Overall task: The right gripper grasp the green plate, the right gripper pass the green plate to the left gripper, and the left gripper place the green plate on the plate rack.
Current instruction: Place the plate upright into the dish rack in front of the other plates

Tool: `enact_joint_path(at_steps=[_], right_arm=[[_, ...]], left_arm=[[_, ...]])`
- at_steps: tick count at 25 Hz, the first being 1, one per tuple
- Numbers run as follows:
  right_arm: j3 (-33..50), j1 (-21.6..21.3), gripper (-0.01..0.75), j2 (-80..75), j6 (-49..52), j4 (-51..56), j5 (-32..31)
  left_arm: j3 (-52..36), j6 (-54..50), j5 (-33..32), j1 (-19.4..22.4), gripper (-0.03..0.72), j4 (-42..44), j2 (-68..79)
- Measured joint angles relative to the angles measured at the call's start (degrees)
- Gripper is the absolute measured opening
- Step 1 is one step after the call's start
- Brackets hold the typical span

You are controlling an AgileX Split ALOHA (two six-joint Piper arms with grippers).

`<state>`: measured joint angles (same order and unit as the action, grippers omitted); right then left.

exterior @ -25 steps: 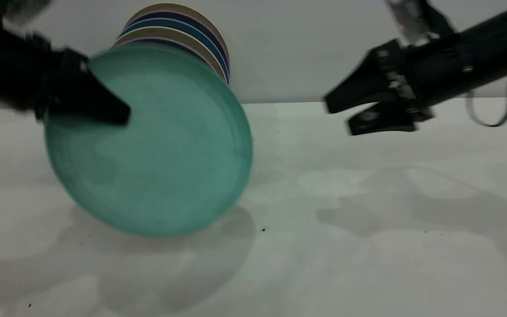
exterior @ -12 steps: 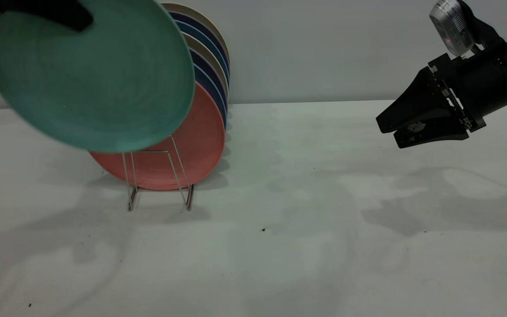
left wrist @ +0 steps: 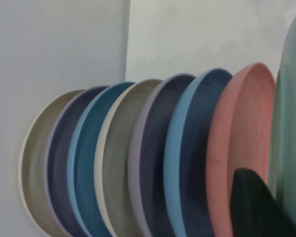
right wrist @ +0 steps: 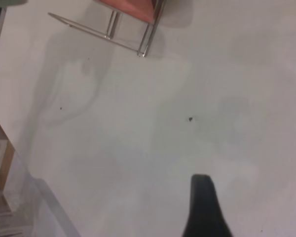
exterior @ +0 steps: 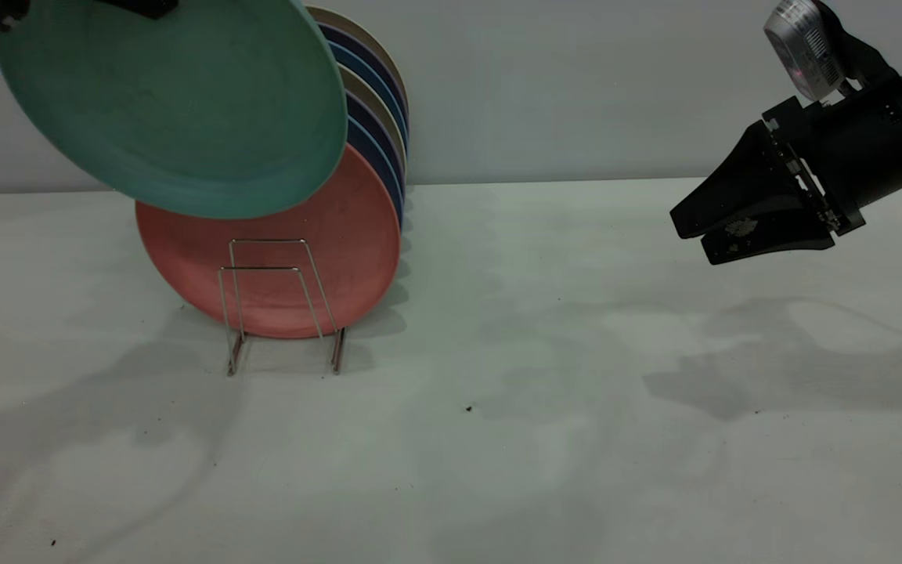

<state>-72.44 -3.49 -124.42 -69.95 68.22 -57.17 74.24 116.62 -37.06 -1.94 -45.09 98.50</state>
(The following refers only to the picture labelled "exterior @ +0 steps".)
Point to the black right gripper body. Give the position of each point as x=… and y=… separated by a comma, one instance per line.
x=858, y=149

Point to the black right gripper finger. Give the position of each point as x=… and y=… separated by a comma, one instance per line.
x=748, y=176
x=788, y=231

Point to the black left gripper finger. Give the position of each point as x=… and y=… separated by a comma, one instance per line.
x=142, y=6

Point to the green round plate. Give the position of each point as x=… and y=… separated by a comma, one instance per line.
x=169, y=102

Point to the beige plate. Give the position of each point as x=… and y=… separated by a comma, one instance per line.
x=349, y=17
x=373, y=96

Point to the dark navy plate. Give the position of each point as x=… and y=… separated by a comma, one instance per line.
x=362, y=41
x=377, y=125

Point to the pink round plate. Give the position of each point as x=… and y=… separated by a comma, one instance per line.
x=326, y=258

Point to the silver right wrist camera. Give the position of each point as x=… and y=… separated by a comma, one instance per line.
x=799, y=39

